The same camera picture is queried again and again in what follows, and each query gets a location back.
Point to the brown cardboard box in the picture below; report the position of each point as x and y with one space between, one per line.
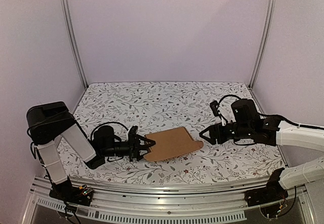
171 143

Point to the aluminium frame post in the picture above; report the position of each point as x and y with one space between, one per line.
73 43
263 43

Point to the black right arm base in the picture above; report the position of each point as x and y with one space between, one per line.
273 191

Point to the aluminium front table rail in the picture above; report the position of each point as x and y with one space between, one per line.
202 203

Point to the left aluminium frame post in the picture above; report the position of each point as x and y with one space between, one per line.
73 43

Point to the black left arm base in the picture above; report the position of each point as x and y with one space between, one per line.
65 191

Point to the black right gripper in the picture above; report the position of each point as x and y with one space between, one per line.
219 132

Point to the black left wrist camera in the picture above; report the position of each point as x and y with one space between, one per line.
105 133

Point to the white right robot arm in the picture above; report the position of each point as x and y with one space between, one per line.
275 131

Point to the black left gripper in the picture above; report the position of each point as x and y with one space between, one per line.
134 146

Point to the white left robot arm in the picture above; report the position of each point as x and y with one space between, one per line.
48 121

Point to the floral patterned table mat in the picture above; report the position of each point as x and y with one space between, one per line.
156 106

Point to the right aluminium frame post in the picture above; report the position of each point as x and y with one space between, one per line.
263 43

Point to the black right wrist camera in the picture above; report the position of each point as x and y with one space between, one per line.
244 110

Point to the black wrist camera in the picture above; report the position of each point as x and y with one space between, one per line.
244 110
105 133

